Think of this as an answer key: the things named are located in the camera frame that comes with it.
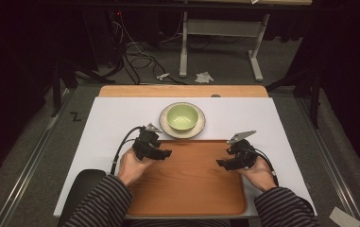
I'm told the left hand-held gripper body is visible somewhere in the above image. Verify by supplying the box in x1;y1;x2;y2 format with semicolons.
131;123;164;161

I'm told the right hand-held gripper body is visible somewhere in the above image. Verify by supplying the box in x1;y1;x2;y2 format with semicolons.
226;130;259;172

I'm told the wooden tray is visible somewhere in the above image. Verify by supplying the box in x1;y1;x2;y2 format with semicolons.
125;139;249;218

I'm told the green bowl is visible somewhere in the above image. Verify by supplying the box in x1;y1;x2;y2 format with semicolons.
166;103;199;132

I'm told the cream plate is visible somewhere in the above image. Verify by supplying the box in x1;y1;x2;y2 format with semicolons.
158;101;207;140

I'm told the person's left hand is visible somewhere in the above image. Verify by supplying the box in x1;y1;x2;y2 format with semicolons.
117;148;157;187

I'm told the person's right hand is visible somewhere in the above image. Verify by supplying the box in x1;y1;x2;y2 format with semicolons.
234;156;278;193

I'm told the white table mat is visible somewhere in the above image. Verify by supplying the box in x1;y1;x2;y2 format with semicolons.
53;96;317;219

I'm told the wooden table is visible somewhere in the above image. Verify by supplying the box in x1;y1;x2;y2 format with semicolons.
98;84;269;98

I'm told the crumpled white paper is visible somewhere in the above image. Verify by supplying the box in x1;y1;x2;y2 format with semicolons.
194;71;215;85

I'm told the black metal stand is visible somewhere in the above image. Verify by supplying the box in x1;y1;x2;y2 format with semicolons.
50;59;116;118
265;67;324;130

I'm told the flat white paper sheet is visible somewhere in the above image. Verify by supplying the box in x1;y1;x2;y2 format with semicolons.
328;205;360;227

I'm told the left hand-held gripper black cable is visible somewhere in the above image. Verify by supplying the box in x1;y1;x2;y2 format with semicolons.
109;125;145;176

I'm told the hand-held gripper black cable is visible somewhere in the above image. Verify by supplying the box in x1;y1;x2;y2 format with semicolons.
252;147;280;187
109;125;145;176

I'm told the right hand-held gripper black cable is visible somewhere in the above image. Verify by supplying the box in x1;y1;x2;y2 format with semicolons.
252;147;280;187

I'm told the metal floor rail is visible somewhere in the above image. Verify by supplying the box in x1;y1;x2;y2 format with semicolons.
294;96;360;221
0;89;76;227

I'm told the bundle of floor cables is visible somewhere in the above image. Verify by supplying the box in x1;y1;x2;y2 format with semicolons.
106;10;189;86

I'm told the white desk frame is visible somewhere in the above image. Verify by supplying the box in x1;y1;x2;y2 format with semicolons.
179;0;314;82

